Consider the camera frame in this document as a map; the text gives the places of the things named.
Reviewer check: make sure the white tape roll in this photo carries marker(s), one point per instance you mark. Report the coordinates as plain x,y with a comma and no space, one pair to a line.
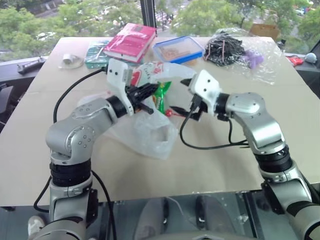
77,63

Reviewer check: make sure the red packet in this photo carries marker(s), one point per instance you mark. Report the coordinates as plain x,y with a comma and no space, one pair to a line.
294,60

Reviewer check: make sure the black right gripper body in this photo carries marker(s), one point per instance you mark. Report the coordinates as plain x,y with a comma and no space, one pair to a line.
198,110

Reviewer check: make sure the small white roll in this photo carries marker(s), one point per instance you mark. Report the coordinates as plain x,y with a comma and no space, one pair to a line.
67,58

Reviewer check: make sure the brown cardboard box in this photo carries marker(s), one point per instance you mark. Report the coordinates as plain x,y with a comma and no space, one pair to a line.
264,32

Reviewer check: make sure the white red-printed plastic bag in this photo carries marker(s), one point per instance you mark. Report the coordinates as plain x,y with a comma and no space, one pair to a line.
155,135

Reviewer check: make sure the black office chair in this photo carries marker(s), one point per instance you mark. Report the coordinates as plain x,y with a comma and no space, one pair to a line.
5,100

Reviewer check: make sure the green snack packet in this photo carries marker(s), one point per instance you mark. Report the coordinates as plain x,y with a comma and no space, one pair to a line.
161,100

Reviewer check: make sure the grey robot torso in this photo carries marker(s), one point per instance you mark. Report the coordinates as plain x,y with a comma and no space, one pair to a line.
207,236

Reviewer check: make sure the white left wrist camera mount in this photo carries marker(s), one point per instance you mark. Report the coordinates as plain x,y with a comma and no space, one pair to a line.
116,72

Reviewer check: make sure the pink hardcover book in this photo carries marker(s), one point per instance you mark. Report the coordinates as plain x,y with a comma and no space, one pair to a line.
130,42

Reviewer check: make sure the black clips bundle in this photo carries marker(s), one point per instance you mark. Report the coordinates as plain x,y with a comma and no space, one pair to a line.
225,50

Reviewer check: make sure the clear crinkled plastic bag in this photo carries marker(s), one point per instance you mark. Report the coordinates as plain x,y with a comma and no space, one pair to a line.
265,70

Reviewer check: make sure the white shoe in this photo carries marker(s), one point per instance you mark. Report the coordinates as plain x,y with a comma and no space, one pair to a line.
35,225

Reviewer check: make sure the small black device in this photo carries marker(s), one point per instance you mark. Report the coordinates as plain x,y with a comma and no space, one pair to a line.
281,45

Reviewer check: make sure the clear blue-lidded food container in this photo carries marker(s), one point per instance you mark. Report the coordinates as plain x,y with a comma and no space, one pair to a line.
177,48

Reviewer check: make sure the red lollipop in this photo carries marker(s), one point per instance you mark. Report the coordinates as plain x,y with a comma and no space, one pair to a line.
170,113

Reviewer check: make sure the purple soft item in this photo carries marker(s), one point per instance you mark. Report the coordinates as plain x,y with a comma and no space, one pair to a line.
255,58

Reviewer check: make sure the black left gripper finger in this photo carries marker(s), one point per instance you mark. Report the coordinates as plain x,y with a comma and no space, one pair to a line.
150,88
145,107

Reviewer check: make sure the teal tissue pack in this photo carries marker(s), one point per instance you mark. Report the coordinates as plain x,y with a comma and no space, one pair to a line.
93,55

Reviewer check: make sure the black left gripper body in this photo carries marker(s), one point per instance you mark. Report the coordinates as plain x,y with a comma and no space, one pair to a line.
135,96

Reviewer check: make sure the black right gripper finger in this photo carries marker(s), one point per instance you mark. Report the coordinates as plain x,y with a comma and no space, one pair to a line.
187,81
182,112

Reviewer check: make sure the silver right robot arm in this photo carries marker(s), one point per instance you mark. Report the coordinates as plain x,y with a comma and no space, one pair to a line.
262,125

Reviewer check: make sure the black remote controller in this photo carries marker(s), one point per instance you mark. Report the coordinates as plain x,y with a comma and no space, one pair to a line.
31,65

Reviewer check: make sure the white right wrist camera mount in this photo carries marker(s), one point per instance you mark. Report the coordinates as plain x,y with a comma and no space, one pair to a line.
205,85

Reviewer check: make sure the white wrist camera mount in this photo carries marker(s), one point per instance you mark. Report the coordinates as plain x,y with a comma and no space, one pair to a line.
116,72
205,85

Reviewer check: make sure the dark window frame post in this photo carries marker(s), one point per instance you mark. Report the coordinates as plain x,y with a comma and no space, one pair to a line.
148,12

